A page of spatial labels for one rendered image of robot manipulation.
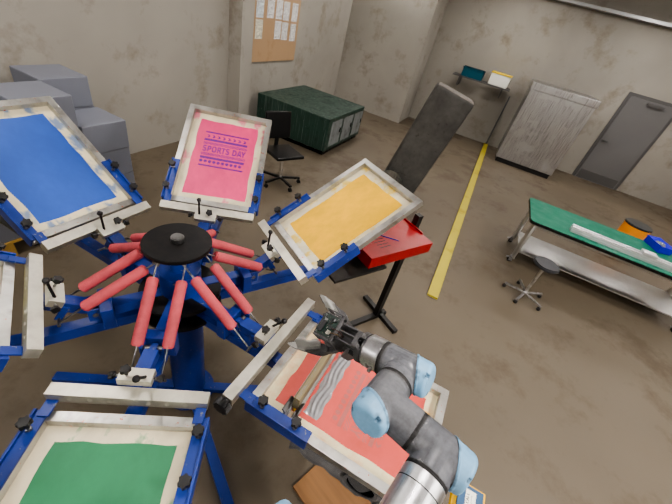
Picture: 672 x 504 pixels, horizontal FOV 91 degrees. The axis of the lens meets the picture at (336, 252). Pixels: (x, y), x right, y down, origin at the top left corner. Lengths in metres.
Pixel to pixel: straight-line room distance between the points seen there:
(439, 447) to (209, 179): 2.17
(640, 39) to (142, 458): 11.23
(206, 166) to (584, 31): 9.79
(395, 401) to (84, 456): 1.21
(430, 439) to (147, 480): 1.10
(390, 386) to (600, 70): 10.69
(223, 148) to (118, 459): 1.90
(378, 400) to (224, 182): 2.04
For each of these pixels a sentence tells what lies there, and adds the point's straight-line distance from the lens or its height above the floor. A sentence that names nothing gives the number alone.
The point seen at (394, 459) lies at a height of 0.96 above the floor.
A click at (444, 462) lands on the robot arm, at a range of 0.66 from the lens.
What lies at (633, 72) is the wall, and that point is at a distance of 11.21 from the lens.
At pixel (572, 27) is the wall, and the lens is 10.96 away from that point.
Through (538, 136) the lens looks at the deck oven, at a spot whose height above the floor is 0.85.
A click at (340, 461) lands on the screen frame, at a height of 0.99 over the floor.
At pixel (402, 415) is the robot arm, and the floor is 1.84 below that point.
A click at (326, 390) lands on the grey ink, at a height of 0.96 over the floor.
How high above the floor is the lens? 2.38
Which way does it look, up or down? 37 degrees down
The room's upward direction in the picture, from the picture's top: 16 degrees clockwise
